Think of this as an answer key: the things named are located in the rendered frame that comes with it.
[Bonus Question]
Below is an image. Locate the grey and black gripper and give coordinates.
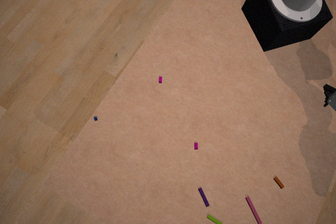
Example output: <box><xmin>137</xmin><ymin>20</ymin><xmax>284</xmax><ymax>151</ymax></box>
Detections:
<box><xmin>323</xmin><ymin>84</ymin><xmax>336</xmax><ymax>111</ymax></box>

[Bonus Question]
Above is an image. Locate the purple rod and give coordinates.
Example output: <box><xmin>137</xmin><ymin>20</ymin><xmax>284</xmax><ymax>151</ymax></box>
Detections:
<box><xmin>198</xmin><ymin>188</ymin><xmax>209</xmax><ymax>207</ymax></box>

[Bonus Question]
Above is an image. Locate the lime green rod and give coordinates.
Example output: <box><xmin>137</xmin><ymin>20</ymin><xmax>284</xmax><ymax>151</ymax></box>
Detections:
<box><xmin>207</xmin><ymin>215</ymin><xmax>223</xmax><ymax>224</ymax></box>

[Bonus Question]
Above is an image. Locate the orange-brown rectangular bar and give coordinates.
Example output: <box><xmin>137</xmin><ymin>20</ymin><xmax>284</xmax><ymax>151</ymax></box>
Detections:
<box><xmin>274</xmin><ymin>177</ymin><xmax>284</xmax><ymax>189</ymax></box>

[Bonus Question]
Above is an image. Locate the pink rod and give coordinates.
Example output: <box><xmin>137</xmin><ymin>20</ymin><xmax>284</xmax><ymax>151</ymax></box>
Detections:
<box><xmin>245</xmin><ymin>196</ymin><xmax>262</xmax><ymax>224</ymax></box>

